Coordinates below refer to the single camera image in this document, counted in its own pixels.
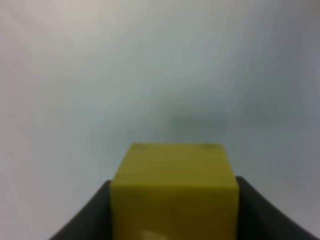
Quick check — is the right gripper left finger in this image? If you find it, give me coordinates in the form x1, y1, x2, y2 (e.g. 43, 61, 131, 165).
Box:
51, 180, 112, 240

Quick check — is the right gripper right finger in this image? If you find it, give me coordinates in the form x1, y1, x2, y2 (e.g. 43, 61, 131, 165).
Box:
236, 176, 318, 240

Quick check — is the yellow cube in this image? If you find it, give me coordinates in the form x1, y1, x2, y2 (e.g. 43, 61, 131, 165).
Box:
110, 143, 239, 240

